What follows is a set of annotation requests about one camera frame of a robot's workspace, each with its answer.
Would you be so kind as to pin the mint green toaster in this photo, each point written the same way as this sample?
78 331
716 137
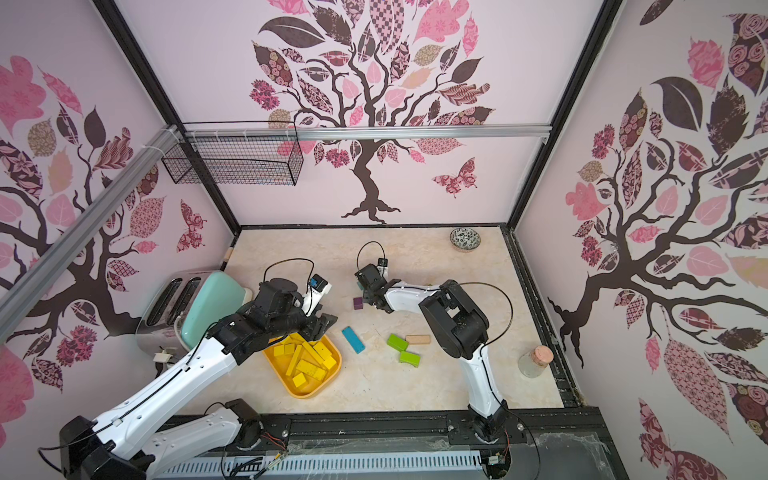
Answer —
179 314

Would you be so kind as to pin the aluminium frame rail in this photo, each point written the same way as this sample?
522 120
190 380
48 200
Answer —
24 295

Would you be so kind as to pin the yellow plastic tray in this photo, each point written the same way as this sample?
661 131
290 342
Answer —
279 355

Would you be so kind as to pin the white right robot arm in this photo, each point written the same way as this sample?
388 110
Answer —
460 328

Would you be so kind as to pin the yellow rectangular block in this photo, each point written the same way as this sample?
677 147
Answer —
322 350

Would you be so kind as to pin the patterned ceramic bowl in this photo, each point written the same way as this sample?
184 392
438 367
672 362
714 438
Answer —
465 239

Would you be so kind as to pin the beige cylinder block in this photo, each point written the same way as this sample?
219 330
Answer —
419 339

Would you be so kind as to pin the green block lower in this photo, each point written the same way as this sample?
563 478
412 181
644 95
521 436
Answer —
410 358

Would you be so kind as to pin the glass jar pink lid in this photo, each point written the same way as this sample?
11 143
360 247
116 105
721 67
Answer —
533 363

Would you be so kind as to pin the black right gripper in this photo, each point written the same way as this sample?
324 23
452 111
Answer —
367 280

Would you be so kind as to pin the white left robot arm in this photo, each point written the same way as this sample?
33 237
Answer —
130 442

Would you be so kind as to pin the teal long block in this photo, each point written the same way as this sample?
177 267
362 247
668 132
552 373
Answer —
353 339

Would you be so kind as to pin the black wire basket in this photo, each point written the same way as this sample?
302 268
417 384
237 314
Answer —
258 152

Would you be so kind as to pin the yellow long block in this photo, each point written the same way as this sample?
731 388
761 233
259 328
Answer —
311 370

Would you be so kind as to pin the green block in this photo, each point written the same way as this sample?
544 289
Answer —
397 343
410 358

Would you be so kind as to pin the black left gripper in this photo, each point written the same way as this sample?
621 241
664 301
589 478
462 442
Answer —
318 325

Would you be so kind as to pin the white cable duct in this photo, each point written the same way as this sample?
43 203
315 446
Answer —
333 466

